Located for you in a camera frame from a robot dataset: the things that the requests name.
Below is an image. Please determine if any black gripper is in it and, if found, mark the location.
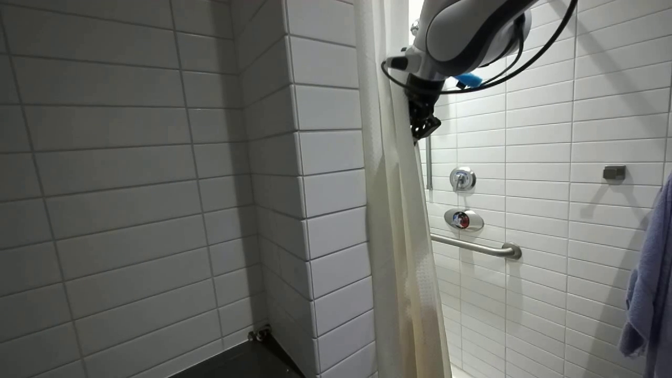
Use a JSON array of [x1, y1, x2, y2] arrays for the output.
[[402, 72, 444, 147]]

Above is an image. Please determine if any white shower curtain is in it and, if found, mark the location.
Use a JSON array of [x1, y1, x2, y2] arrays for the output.
[[353, 0, 453, 378]]

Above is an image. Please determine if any round chrome shower knob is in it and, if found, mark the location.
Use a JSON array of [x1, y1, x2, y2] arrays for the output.
[[447, 167, 479, 195]]

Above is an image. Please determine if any chrome grab bar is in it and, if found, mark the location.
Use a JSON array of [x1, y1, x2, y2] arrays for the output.
[[429, 231, 525, 262]]

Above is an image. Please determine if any blue hanging towel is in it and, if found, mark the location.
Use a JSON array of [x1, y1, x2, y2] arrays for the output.
[[618, 173, 672, 378]]

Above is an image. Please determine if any chrome vertical shower rail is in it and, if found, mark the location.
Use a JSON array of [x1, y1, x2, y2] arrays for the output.
[[423, 138, 434, 194]]

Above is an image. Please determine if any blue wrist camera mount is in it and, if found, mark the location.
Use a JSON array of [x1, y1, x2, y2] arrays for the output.
[[453, 72, 485, 92]]

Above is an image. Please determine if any oval chrome shower valve handle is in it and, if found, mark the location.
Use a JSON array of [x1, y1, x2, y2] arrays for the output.
[[440, 209, 487, 235]]

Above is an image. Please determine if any dark wall hook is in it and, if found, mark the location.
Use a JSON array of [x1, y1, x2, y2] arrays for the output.
[[601, 164, 628, 184]]

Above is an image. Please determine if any small metal floor bracket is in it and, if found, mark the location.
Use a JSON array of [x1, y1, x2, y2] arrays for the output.
[[246, 328, 275, 346]]

